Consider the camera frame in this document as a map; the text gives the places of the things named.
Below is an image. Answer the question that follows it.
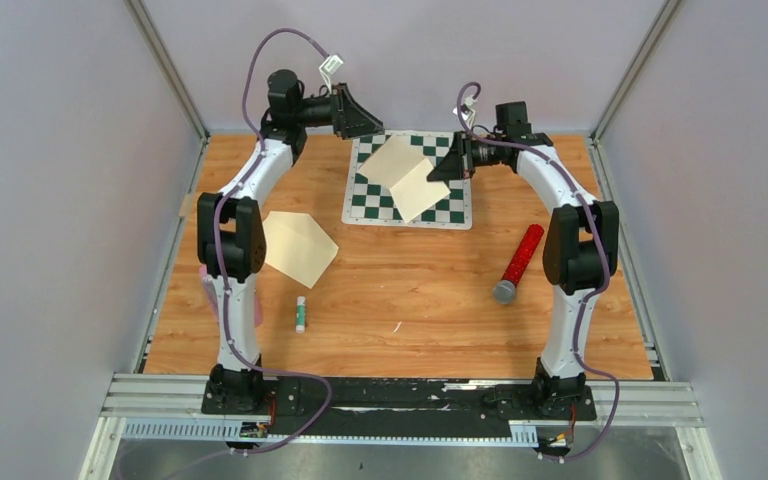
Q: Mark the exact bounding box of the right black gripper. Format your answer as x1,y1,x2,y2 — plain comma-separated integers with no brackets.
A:
427,131,505,182

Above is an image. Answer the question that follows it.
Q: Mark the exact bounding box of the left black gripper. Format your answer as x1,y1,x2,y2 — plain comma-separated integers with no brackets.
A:
292,84,383,141

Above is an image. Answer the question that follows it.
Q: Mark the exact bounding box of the tan paper letter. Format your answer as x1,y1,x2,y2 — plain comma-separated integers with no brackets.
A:
359,136,450,222

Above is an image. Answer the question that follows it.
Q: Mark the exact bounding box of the cream envelope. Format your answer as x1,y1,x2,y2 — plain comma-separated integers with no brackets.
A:
263,211,339,289

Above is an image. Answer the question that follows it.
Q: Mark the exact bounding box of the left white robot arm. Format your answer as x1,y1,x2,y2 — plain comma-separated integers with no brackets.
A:
196,69,384,415

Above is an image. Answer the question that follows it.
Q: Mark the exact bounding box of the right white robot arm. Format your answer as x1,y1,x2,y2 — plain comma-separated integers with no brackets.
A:
427,101,619,419

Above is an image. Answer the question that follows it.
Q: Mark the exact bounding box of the red glitter microphone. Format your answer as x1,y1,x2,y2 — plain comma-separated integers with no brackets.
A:
492,224,545,305

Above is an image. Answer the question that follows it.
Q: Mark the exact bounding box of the green white glue stick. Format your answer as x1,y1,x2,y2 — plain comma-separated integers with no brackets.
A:
295,296,307,333

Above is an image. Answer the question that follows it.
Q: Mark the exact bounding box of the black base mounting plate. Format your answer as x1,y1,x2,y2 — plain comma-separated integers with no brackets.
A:
201,377,597,438

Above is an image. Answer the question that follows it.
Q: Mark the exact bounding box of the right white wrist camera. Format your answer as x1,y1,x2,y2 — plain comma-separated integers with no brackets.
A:
459,96,476,130

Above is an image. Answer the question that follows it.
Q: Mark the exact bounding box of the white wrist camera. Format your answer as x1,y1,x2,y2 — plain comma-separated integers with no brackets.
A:
459,96,476,130
318,53,344,89

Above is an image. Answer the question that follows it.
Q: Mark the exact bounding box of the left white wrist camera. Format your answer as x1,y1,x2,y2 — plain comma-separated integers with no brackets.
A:
318,53,344,89

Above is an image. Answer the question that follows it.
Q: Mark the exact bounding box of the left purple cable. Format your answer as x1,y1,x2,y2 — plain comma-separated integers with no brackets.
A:
210,27,336,457

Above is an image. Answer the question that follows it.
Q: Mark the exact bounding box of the aluminium frame rail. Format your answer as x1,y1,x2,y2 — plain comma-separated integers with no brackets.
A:
80,373,721,479

